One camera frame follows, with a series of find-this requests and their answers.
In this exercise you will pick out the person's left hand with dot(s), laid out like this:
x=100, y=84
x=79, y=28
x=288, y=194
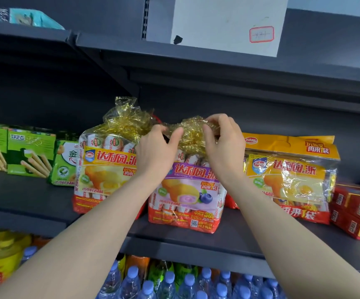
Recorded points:
x=150, y=152

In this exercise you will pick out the person's right hand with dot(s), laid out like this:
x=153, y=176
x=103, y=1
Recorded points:
x=229, y=152

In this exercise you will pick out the person's right thumb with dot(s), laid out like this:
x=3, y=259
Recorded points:
x=208, y=143

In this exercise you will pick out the person's left thumb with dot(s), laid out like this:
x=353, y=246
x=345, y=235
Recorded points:
x=176, y=139

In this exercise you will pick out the purple label cake bag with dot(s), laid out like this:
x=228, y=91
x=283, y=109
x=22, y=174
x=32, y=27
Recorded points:
x=187, y=196

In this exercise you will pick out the person's left forearm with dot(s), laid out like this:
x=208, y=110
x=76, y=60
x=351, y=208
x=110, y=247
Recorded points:
x=83, y=242

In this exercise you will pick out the person's right forearm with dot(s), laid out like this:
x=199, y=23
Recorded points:
x=292, y=245

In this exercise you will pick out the red snack packet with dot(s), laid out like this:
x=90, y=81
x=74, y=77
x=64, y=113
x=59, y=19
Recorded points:
x=231, y=202

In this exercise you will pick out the dark grey metal shelf unit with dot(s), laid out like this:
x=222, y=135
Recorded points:
x=198, y=77

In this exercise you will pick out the yellow label cake bag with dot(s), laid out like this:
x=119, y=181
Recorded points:
x=105, y=174

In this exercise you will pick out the yellow header cake bag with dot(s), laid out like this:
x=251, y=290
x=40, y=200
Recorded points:
x=295, y=180

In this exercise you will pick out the green and white snack packet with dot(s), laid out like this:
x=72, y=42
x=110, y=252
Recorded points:
x=64, y=165

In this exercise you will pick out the white paper sheet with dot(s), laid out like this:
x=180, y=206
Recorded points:
x=226, y=21

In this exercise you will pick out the green drink bottle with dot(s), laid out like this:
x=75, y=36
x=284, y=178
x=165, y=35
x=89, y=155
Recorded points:
x=158, y=272
x=183, y=270

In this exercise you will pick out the orange drink bottle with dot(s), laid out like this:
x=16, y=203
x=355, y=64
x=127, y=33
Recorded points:
x=138, y=266

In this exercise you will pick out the row of clear water bottles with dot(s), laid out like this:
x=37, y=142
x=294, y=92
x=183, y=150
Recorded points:
x=180, y=284

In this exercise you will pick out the red and yellow box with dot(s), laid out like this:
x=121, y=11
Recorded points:
x=354, y=227
x=359, y=202

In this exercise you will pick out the yellow drink bottle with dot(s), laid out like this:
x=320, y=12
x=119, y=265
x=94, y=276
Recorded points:
x=16, y=238
x=2, y=267

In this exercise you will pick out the teal snack packet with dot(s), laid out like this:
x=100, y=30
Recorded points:
x=21, y=18

